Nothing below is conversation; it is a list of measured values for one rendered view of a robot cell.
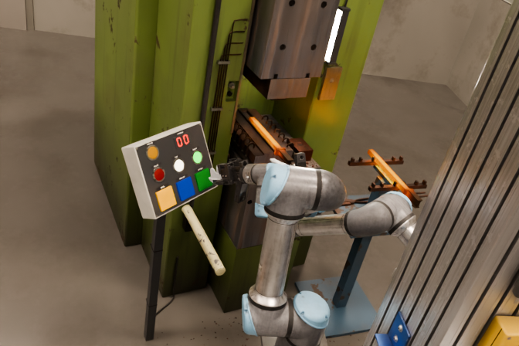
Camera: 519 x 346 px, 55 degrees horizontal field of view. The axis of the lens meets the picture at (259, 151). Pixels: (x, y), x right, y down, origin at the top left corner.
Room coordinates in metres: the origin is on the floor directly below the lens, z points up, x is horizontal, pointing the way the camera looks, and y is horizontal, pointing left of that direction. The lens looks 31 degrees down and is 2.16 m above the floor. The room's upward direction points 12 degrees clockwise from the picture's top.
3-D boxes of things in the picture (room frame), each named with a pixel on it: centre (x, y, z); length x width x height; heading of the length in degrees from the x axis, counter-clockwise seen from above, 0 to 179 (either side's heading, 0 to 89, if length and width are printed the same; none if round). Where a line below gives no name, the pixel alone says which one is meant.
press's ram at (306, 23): (2.20, 0.01, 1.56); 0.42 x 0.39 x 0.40; 32
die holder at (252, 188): (2.22, 0.00, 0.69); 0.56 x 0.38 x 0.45; 32
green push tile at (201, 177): (1.65, 0.20, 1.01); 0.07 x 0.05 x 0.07; 147
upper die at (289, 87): (2.18, 0.04, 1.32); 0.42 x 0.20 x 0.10; 32
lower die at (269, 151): (2.18, 0.04, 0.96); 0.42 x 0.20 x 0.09; 32
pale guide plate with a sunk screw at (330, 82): (2.28, -0.27, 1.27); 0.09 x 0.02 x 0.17; 122
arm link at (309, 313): (1.07, -0.24, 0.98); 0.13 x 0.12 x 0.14; 99
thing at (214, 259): (1.74, 0.17, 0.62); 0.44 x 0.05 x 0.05; 32
